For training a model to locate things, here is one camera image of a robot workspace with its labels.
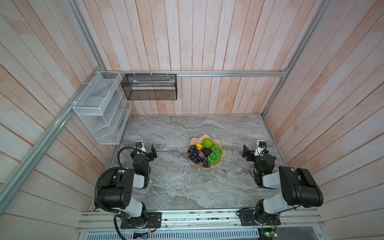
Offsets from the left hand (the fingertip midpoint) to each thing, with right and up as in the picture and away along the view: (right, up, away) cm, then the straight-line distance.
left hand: (146, 148), depth 92 cm
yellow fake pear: (+34, 0, +3) cm, 34 cm away
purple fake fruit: (+35, -4, 0) cm, 35 cm away
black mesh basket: (-1, +42, +12) cm, 44 cm away
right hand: (+67, +2, 0) cm, 67 cm away
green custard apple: (+39, +3, +2) cm, 39 cm away
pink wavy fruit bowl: (+29, +3, +7) cm, 31 cm away
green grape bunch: (+43, -4, -4) cm, 44 cm away
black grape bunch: (+30, -4, -4) cm, 30 cm away
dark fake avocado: (+38, -3, +2) cm, 38 cm away
